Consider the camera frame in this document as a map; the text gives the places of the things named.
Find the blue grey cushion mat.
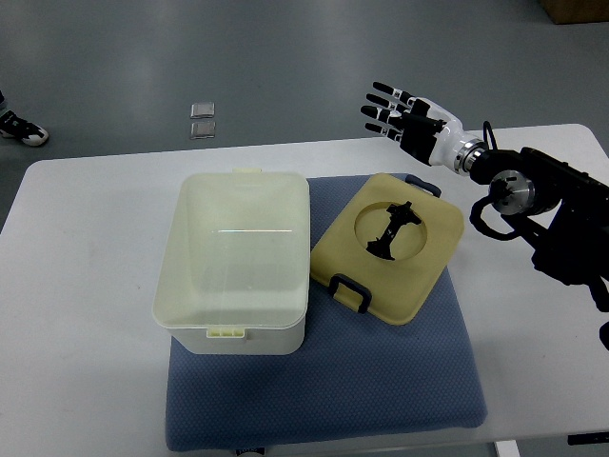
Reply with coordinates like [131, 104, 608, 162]
[164, 172, 489, 452]

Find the white table leg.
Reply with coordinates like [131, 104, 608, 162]
[494, 440, 521, 457]

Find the brown cardboard box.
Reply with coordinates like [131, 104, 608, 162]
[539, 0, 608, 25]

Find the upper metal floor plate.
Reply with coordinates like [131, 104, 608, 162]
[190, 102, 215, 119]

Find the yellow box lid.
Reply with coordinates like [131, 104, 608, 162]
[310, 173, 464, 326]

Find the white storage box base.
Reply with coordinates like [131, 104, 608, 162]
[152, 171, 310, 355]

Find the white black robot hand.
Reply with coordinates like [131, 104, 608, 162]
[361, 82, 479, 171]

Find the black table edge bracket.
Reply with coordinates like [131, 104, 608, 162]
[567, 431, 609, 446]

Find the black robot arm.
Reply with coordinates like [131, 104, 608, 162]
[463, 122, 608, 312]

